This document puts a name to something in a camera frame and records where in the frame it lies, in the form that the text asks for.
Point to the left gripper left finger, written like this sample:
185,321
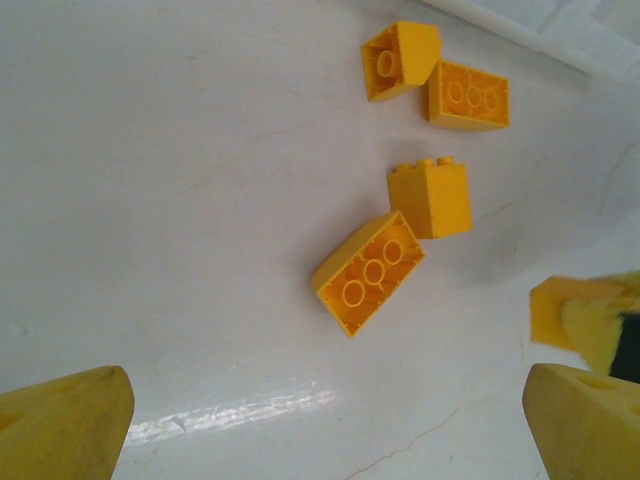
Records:
65,430

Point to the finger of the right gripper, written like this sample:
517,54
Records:
595,335

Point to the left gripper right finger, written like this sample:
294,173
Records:
585,430

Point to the yellow square lego brick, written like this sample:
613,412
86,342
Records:
545,315
435,200

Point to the yellow long lego brick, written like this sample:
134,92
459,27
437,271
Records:
370,275
467,95

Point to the white three-compartment tray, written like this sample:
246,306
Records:
575,40

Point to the yellow sloped lego brick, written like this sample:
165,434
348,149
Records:
415,55

